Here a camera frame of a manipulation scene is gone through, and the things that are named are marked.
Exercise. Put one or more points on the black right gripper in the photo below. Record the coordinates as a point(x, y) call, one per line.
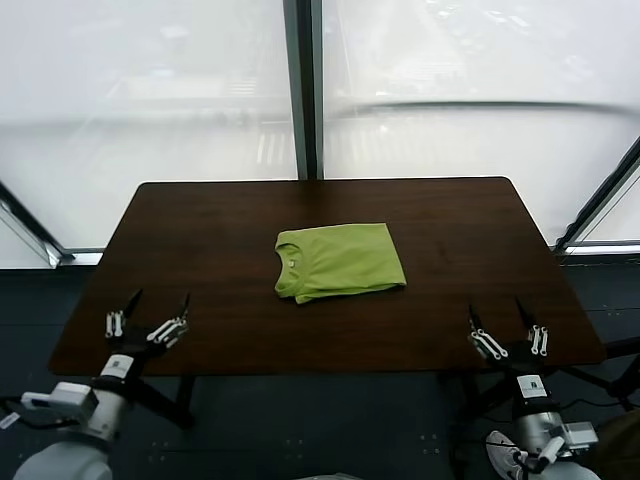
point(525, 365)

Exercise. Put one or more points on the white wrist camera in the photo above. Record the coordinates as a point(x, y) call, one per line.
point(65, 400)
point(580, 434)

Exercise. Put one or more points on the grey robot torso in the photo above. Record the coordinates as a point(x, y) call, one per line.
point(335, 476)

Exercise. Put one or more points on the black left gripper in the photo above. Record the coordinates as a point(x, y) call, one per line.
point(132, 350)

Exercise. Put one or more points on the lime green t-shirt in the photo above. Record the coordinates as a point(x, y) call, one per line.
point(345, 265)

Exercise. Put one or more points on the olive brown trouser leg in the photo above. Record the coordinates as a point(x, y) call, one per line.
point(622, 445)

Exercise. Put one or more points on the grey slanted window frame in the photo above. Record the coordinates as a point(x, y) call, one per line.
point(600, 205)
point(30, 225)

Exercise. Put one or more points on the dark grey window post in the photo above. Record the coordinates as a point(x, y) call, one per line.
point(305, 100)

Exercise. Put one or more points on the black metal table leg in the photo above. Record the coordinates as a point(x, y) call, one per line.
point(465, 392)
point(175, 400)

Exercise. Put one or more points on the white sneaker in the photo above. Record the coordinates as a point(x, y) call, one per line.
point(502, 450)

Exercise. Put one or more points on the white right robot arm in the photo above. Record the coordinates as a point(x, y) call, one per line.
point(540, 425)

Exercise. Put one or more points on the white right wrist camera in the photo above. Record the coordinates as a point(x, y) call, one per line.
point(580, 434)

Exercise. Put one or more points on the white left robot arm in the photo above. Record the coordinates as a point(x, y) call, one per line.
point(65, 460)

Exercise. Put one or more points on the black tripod stand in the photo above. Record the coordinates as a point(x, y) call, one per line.
point(595, 382)

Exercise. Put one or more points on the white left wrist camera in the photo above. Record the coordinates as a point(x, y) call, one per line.
point(65, 400)

